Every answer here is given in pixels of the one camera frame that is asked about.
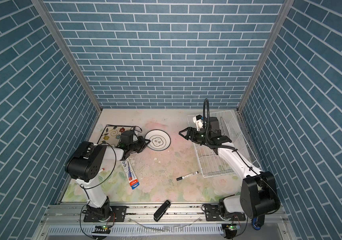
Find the blue white toothpaste box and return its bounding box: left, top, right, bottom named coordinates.
left=121, top=159, right=140, bottom=190

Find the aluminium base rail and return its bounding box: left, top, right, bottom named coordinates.
left=33, top=203, right=295, bottom=240

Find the white wire dish rack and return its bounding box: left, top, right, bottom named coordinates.
left=197, top=109, right=263, bottom=179

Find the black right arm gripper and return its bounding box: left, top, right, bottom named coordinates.
left=180, top=126, right=212, bottom=144

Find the black marker pen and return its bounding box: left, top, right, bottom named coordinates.
left=176, top=171, right=199, bottom=181

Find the black stapler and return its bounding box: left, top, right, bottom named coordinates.
left=154, top=200, right=171, bottom=222

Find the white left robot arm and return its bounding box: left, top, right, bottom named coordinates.
left=65, top=128, right=171, bottom=223

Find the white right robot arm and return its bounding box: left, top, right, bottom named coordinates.
left=179, top=99, right=281, bottom=229

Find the blue black handheld tool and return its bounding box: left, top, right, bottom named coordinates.
left=252, top=216, right=265, bottom=231

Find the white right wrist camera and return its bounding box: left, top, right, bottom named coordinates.
left=192, top=115, right=205, bottom=131

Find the floral square plate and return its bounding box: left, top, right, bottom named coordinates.
left=97, top=125, right=143, bottom=147

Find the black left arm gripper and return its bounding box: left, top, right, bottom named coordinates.
left=127, top=135, right=151, bottom=153

